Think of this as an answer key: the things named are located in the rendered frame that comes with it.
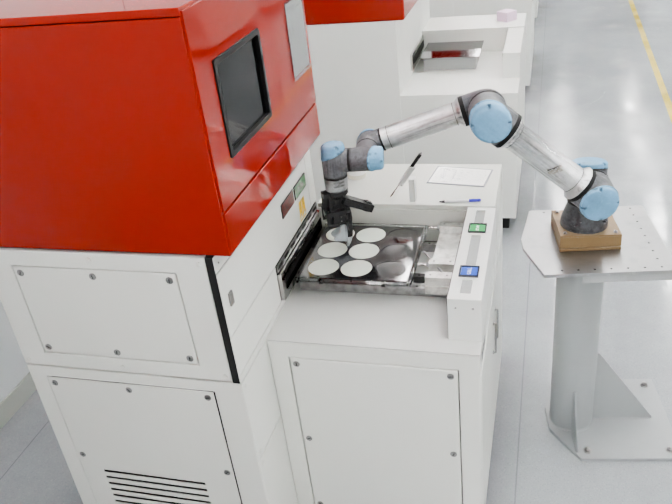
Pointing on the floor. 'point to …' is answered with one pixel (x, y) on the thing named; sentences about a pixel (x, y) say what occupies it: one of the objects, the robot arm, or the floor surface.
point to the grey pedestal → (598, 388)
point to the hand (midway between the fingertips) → (349, 242)
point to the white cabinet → (391, 417)
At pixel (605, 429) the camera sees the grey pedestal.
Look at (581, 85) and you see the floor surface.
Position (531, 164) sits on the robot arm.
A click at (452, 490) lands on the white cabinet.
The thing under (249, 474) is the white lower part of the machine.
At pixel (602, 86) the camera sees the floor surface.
